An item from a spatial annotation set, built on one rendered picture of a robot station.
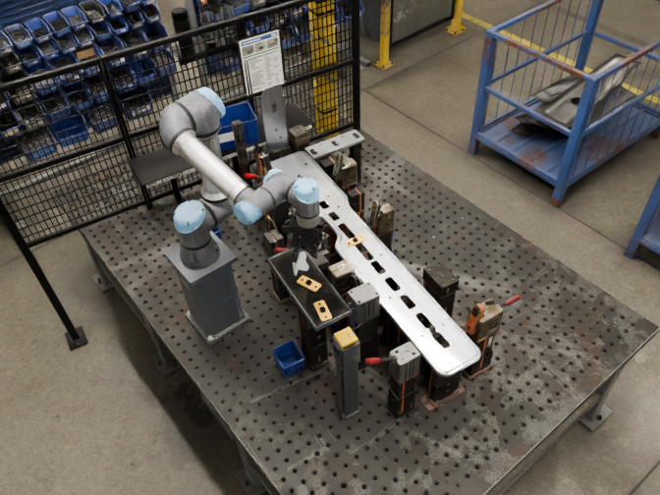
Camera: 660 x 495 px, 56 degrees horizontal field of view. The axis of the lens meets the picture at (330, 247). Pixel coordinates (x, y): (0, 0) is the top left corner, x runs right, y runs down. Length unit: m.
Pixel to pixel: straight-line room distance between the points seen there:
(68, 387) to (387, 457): 1.92
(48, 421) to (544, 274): 2.54
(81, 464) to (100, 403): 0.33
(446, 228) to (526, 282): 0.47
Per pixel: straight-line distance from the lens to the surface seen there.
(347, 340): 2.02
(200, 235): 2.28
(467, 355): 2.21
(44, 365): 3.76
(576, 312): 2.82
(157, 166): 3.01
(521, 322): 2.72
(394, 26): 5.59
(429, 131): 4.86
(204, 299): 2.45
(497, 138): 4.55
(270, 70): 3.15
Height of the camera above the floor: 2.80
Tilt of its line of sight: 46 degrees down
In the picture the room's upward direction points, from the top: 3 degrees counter-clockwise
